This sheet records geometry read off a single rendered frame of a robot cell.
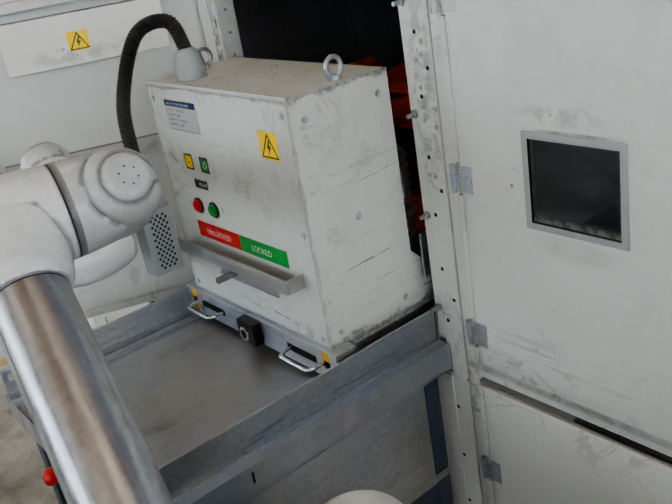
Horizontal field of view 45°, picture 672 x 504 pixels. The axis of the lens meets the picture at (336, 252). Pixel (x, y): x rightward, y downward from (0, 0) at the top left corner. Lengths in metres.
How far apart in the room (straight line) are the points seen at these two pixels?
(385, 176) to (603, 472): 0.63
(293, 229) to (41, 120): 0.75
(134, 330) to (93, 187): 0.84
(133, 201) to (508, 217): 0.61
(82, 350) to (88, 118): 1.05
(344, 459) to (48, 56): 1.06
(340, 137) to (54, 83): 0.77
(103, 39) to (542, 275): 1.08
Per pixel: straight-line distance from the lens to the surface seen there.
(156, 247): 1.75
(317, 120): 1.38
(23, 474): 3.19
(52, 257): 1.05
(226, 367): 1.69
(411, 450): 1.69
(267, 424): 1.43
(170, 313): 1.91
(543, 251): 1.34
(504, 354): 1.50
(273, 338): 1.65
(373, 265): 1.52
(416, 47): 1.42
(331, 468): 1.55
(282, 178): 1.42
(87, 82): 1.95
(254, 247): 1.59
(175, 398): 1.64
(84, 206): 1.09
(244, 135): 1.48
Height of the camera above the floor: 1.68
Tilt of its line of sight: 23 degrees down
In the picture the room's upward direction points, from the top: 10 degrees counter-clockwise
